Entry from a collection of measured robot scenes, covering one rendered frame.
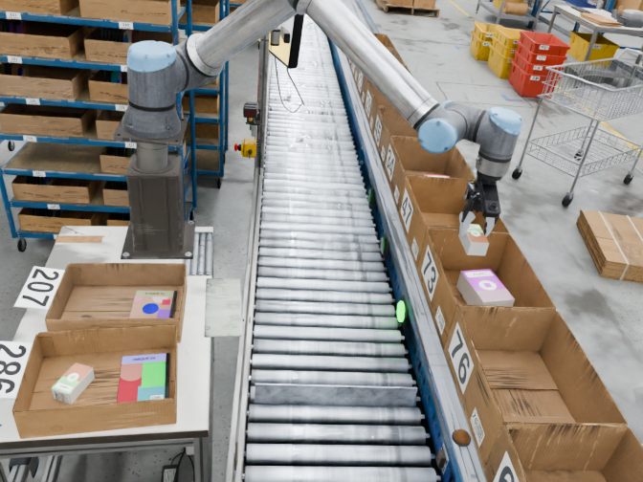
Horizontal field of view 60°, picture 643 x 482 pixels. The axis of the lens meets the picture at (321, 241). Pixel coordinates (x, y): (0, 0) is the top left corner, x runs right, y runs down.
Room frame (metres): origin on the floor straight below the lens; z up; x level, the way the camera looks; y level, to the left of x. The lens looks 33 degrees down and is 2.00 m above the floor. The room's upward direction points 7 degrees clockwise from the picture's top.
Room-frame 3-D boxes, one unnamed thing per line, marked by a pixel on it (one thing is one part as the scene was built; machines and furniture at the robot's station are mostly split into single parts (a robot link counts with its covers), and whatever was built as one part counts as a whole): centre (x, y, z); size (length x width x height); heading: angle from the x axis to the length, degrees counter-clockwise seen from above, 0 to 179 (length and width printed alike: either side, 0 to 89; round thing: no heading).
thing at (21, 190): (2.76, 1.53, 0.39); 0.40 x 0.30 x 0.10; 97
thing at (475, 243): (1.41, -0.45, 1.14); 0.10 x 0.06 x 0.05; 7
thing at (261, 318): (1.44, -0.05, 0.72); 0.52 x 0.05 x 0.05; 97
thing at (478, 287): (1.45, -0.54, 0.92); 0.16 x 0.11 x 0.07; 18
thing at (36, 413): (1.03, 0.54, 0.80); 0.38 x 0.28 x 0.10; 105
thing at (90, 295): (1.34, 0.61, 0.80); 0.38 x 0.28 x 0.10; 101
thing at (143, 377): (1.06, 0.45, 0.76); 0.19 x 0.14 x 0.02; 15
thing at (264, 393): (1.09, -0.09, 0.76); 0.46 x 0.01 x 0.09; 97
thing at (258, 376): (1.18, -0.08, 0.72); 0.52 x 0.05 x 0.05; 97
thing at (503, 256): (1.42, -0.51, 0.96); 0.39 x 0.29 x 0.17; 7
